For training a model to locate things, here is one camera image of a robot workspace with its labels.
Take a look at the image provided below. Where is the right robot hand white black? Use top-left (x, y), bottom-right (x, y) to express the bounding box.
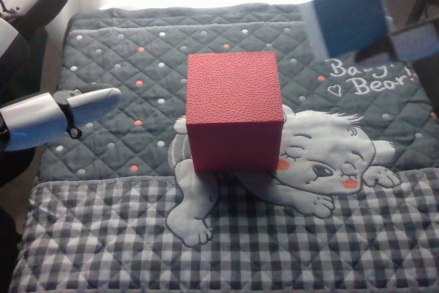
top-left (325, 0), bottom-right (439, 65)

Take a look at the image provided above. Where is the red textured box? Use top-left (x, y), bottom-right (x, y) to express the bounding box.
top-left (185, 51), bottom-right (285, 174)

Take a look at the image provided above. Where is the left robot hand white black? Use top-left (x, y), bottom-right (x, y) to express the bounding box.
top-left (0, 0), bottom-right (122, 154)

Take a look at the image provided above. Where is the blue foam block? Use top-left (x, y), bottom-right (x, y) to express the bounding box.
top-left (300, 0), bottom-right (395, 59)

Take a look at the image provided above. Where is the grey quilt with bear print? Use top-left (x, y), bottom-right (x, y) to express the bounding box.
top-left (8, 4), bottom-right (439, 293)

